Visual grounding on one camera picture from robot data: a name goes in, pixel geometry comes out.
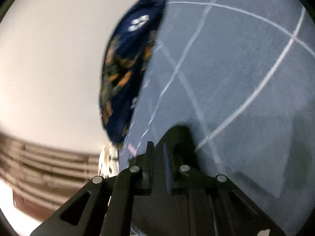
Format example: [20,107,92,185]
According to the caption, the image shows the black pants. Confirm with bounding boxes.
[129,125,201,179]

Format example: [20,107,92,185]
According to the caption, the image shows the floral white pillow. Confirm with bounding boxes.
[98,145,119,178]

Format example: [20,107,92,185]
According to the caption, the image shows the beige striped curtain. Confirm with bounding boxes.
[1,135,99,207]

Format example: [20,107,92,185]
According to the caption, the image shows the brown wooden door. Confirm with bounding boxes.
[13,191,60,222]

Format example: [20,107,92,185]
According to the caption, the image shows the blue grid bed sheet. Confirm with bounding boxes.
[120,0,314,235]

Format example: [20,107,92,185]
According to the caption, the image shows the navy dog print blanket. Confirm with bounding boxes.
[99,0,167,147]

